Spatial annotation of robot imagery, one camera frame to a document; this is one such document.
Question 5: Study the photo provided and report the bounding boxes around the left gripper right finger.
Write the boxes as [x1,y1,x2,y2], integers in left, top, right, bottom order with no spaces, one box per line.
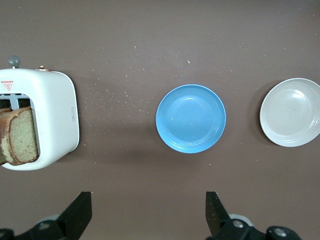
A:
[205,191,300,240]

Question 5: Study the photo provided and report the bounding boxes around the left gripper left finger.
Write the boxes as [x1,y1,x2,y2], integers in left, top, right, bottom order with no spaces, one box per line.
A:
[0,191,93,240]

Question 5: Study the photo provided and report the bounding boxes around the brown bread slice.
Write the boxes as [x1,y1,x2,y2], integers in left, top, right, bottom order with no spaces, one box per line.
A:
[8,106,41,166]
[0,107,13,166]

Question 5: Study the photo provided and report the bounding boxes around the blue plate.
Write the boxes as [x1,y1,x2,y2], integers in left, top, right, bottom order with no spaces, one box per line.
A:
[155,84,227,154]

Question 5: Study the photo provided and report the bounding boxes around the beige plate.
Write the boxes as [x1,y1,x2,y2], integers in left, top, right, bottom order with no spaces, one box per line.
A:
[259,77,320,148]

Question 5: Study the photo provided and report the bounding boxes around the white toaster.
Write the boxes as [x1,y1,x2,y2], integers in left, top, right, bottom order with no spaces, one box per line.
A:
[0,55,80,172]

